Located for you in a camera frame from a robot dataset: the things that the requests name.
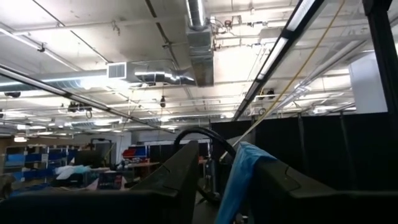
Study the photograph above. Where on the black curtain partition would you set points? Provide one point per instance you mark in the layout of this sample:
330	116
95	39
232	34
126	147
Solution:
326	149

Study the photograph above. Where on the blue storage shelves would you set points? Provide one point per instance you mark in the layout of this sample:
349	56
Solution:
31	160

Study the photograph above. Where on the silver ventilation duct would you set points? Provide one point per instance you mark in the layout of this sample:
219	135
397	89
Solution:
202	56

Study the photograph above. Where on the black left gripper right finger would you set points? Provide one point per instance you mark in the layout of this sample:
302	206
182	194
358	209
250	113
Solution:
311	208

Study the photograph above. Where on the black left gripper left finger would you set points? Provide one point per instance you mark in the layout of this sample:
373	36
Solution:
140	205

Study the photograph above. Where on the white building column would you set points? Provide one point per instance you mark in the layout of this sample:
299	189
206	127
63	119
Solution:
368	87

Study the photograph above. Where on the black rig frame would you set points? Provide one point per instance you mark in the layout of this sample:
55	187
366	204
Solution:
382	46

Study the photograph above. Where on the black ceiling camera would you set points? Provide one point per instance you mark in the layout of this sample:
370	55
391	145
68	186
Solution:
163	102

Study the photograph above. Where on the blue plastic trash bag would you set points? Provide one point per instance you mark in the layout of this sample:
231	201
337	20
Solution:
239	174

